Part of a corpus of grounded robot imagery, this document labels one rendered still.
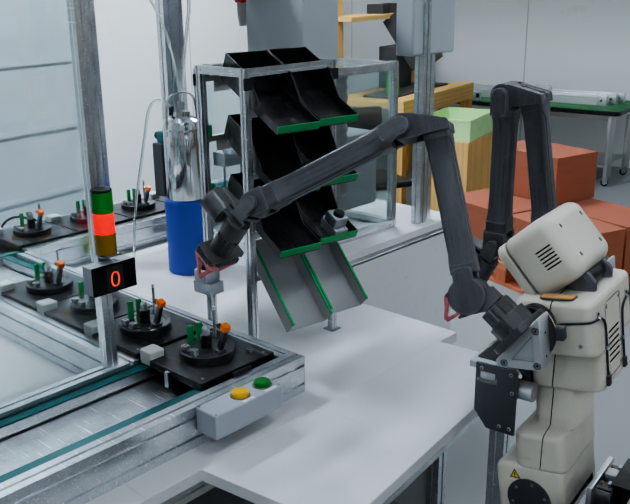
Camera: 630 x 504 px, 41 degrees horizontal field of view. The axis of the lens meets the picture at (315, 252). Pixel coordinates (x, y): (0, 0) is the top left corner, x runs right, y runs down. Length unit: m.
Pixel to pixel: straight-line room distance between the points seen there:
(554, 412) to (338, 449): 0.49
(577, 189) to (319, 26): 3.01
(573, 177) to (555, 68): 3.72
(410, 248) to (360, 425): 1.64
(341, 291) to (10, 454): 0.99
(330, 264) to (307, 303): 0.18
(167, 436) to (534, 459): 0.82
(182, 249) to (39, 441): 1.24
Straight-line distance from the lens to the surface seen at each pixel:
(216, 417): 1.90
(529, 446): 2.02
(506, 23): 9.57
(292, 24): 3.20
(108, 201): 2.00
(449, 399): 2.19
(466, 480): 3.47
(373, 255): 3.40
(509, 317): 1.75
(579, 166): 5.81
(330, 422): 2.07
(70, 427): 2.02
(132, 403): 2.08
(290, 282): 2.31
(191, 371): 2.09
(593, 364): 1.91
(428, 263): 3.72
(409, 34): 3.51
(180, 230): 3.02
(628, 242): 5.37
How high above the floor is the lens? 1.87
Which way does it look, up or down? 18 degrees down
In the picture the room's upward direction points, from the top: 1 degrees counter-clockwise
